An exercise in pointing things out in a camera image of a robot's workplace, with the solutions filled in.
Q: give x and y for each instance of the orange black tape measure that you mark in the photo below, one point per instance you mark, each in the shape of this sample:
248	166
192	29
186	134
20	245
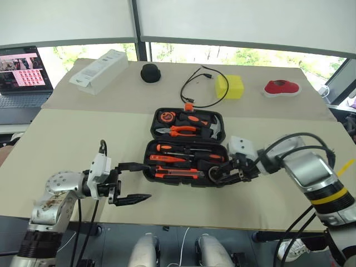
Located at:
167	116

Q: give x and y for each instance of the orange black utility knife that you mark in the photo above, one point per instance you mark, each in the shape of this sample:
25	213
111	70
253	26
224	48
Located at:
172	172

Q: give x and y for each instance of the dark window frame post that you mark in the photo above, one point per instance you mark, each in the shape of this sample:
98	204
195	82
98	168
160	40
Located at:
142	50

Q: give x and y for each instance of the white roller blind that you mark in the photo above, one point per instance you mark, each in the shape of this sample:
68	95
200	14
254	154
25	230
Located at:
64	19
244	19

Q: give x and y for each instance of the black tool case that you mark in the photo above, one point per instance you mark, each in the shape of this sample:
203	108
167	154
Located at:
147	160

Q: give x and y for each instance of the white cardboard carton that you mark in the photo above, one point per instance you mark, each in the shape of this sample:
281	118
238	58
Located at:
97	71

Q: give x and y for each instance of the yellow sponge block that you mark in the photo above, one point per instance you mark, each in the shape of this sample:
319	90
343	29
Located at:
235	87

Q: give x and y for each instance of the silver rounded robot leg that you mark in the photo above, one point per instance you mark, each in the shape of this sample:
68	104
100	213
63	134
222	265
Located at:
143	250
212	250

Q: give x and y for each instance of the red shoe white sole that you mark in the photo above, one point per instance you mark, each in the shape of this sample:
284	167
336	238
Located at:
281	87

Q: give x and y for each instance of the black table frame bar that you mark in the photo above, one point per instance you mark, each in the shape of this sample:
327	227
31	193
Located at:
267	236

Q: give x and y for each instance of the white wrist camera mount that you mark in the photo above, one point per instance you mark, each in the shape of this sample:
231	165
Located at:
242	146
98	169

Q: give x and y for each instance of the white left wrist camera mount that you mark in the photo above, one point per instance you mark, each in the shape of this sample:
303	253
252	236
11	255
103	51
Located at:
98	169

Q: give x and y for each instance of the orange voltage tester pen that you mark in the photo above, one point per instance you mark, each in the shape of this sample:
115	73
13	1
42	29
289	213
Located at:
164	158

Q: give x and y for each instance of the open laptop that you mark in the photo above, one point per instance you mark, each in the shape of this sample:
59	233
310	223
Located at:
22	72

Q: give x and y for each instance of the black round cap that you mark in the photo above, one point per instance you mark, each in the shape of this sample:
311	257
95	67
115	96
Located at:
150	73

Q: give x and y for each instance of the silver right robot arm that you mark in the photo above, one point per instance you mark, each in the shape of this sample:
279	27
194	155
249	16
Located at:
314	169

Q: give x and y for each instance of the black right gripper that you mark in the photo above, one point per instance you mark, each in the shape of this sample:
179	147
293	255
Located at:
244	168

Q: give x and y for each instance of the white sneaker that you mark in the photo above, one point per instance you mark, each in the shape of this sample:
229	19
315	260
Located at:
300	247

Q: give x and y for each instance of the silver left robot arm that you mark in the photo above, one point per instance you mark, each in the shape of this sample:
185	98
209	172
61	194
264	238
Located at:
59	183

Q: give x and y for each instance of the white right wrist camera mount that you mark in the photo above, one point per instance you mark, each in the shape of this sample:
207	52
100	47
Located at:
242	146

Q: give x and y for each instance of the grey tape roll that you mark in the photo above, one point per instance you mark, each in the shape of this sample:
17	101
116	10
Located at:
210	174

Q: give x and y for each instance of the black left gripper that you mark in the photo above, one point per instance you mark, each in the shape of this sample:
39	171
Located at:
114	185

